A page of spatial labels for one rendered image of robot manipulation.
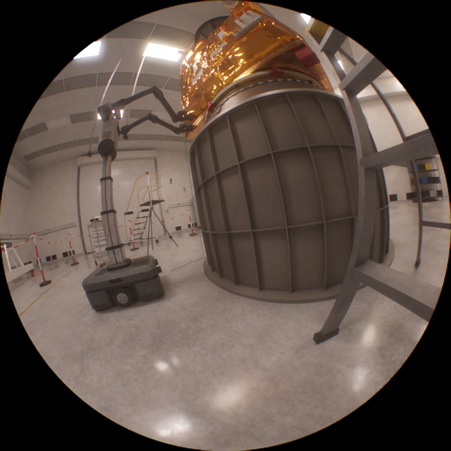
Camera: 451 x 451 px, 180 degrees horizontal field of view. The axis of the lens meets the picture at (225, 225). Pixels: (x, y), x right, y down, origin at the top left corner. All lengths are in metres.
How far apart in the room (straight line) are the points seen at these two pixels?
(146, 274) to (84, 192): 7.94
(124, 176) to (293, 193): 8.39
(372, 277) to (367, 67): 0.61
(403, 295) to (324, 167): 0.64
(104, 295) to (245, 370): 1.00
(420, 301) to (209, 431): 0.55
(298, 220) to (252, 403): 0.76
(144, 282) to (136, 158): 8.40
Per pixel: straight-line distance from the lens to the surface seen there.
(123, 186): 8.46
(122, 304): 1.19
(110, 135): 1.51
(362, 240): 0.47
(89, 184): 8.79
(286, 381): 0.55
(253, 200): 0.78
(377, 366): 0.64
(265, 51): 1.61
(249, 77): 1.50
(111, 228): 1.27
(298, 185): 0.74
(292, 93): 0.98
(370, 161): 0.47
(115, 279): 1.11
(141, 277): 1.07
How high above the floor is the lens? 0.51
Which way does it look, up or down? 4 degrees down
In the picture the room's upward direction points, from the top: 10 degrees counter-clockwise
